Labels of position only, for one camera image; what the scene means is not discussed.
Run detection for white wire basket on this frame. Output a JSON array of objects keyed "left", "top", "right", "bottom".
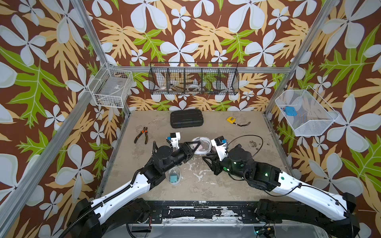
[{"left": 89, "top": 63, "right": 134, "bottom": 109}]

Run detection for yellow tape measure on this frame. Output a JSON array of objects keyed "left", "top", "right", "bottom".
[{"left": 227, "top": 117, "right": 251, "bottom": 127}]

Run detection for orange black pliers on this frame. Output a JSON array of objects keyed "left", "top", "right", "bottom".
[{"left": 134, "top": 127, "right": 148, "bottom": 144}]

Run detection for white mesh basket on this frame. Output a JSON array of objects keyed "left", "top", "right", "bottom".
[{"left": 275, "top": 86, "right": 339, "bottom": 137}]

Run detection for pink charger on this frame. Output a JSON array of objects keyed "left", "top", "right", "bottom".
[{"left": 198, "top": 143, "right": 209, "bottom": 153}]

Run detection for black wire basket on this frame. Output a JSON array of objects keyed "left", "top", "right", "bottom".
[{"left": 147, "top": 62, "right": 240, "bottom": 95}]

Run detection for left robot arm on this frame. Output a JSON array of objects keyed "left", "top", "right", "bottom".
[{"left": 60, "top": 140, "right": 200, "bottom": 238}]

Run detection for black hard case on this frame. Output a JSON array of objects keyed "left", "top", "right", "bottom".
[{"left": 170, "top": 109, "right": 204, "bottom": 129}]

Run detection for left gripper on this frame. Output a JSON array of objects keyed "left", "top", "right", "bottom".
[{"left": 161, "top": 140, "right": 198, "bottom": 174}]

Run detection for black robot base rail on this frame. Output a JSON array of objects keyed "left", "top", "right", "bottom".
[{"left": 121, "top": 198, "right": 283, "bottom": 224}]

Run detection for teal charger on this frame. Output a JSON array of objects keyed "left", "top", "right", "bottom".
[{"left": 170, "top": 175, "right": 179, "bottom": 183}]

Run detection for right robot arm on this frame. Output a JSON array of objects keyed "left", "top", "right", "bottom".
[{"left": 202, "top": 145, "right": 360, "bottom": 238}]

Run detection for blue object in basket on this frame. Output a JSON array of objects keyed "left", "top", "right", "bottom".
[{"left": 283, "top": 106, "right": 297, "bottom": 117}]

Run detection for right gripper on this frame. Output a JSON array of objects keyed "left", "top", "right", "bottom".
[{"left": 201, "top": 152, "right": 249, "bottom": 182}]

